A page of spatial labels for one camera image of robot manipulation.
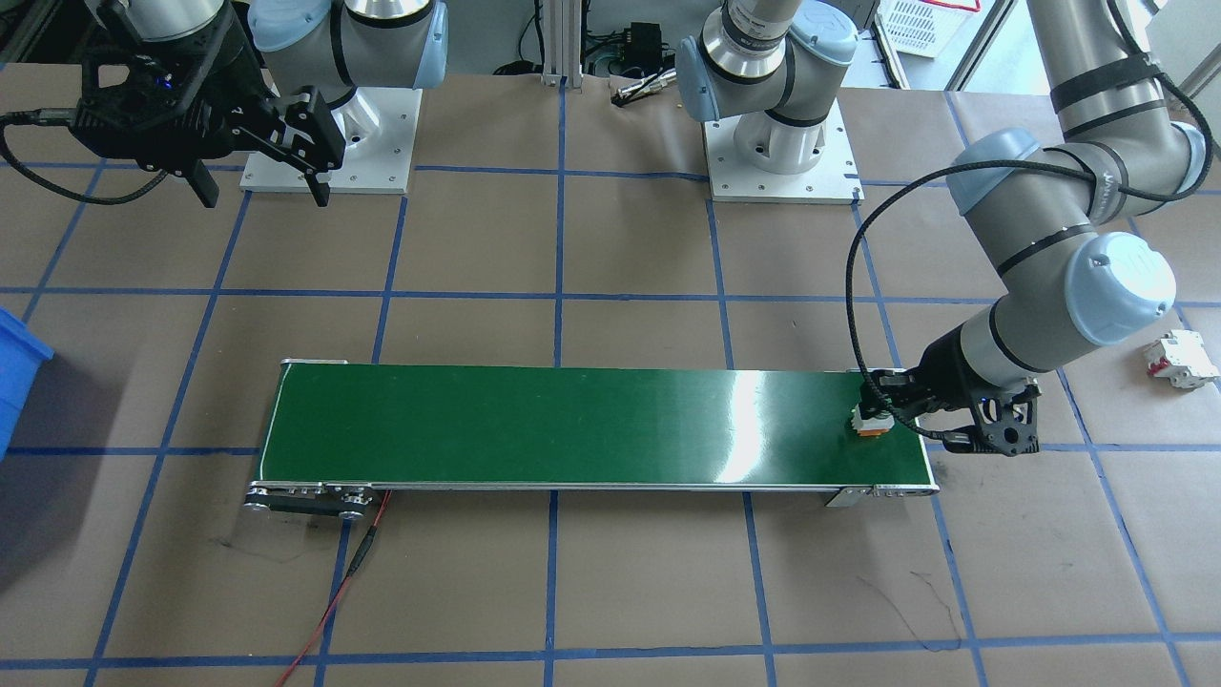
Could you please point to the white circuit breaker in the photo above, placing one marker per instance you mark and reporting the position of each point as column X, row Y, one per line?
column 1183, row 361

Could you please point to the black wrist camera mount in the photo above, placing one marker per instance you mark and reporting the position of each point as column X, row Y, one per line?
column 987, row 405
column 134, row 114

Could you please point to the silver metal connector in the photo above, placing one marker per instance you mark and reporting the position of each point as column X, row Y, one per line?
column 641, row 91

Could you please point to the black adapter box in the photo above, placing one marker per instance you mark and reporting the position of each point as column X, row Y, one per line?
column 644, row 38

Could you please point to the green belt conveyor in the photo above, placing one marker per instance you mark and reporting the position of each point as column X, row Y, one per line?
column 572, row 429

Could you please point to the white plastic basket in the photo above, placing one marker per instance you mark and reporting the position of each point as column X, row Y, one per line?
column 916, row 24

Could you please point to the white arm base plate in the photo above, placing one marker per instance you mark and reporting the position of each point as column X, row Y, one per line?
column 830, row 181
column 382, row 162

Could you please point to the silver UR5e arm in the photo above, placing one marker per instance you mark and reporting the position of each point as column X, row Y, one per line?
column 1083, row 38
column 382, row 38

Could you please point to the white button with orange base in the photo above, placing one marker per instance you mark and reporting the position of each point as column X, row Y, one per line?
column 873, row 426

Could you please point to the blue plastic bin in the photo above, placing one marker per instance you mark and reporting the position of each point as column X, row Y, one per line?
column 14, row 382

